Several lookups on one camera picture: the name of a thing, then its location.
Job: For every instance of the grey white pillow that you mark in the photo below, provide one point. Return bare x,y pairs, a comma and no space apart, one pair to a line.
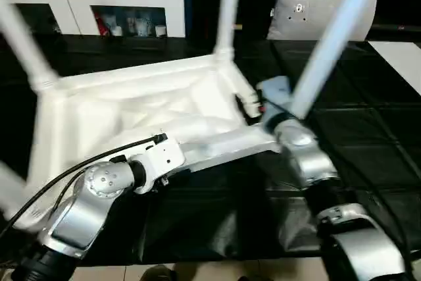
309,11

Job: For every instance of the white board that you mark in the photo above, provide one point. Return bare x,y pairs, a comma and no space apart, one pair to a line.
401,64

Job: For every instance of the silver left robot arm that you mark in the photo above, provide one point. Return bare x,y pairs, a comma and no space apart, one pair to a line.
85,208

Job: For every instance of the white plastic table top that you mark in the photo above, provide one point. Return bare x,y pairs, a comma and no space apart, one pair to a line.
131,103

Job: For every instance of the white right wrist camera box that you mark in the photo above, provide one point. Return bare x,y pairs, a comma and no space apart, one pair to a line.
275,97

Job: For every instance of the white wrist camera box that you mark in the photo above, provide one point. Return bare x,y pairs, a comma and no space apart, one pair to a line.
275,97
158,159

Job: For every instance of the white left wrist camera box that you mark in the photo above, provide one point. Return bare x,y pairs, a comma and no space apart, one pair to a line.
158,159

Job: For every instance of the black work mat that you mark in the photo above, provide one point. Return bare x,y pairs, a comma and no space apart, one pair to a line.
368,136

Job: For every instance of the black cabinet with yellow label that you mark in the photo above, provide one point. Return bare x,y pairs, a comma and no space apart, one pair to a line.
260,1

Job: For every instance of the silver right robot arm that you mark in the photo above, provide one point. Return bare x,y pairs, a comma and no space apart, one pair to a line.
309,162

